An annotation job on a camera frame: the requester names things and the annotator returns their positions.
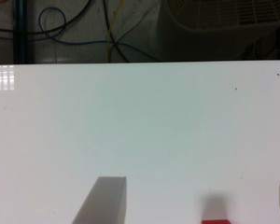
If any black cable on floor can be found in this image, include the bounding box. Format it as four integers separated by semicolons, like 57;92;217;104
0;0;94;35

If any blue cable on floor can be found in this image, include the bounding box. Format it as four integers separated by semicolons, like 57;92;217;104
0;7;162;63

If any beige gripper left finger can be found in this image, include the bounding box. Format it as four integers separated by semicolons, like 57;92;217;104
72;176;127;224

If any red rectangular wooden block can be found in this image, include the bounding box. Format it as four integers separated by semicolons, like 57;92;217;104
201;219;231;224

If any yellow cable on floor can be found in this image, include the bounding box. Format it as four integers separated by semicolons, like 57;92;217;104
106;0;125;63

